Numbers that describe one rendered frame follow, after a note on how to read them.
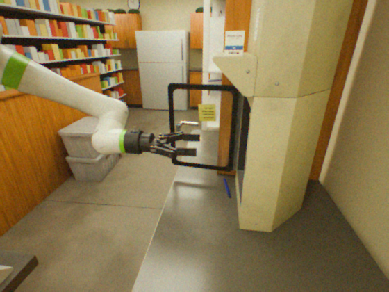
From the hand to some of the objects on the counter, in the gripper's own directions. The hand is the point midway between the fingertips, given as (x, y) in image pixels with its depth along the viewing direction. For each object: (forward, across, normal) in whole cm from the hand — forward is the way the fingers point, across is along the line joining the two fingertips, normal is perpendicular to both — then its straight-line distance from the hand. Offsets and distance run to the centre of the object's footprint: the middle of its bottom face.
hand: (195, 144), depth 84 cm
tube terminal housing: (+30, +1, +26) cm, 40 cm away
